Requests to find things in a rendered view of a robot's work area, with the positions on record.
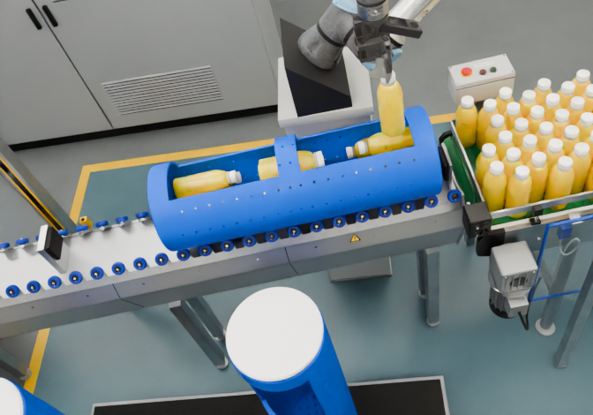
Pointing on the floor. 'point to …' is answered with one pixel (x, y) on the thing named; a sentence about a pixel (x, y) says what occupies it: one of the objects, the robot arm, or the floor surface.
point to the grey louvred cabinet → (131, 52)
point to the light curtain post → (33, 191)
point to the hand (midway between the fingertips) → (387, 73)
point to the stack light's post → (576, 320)
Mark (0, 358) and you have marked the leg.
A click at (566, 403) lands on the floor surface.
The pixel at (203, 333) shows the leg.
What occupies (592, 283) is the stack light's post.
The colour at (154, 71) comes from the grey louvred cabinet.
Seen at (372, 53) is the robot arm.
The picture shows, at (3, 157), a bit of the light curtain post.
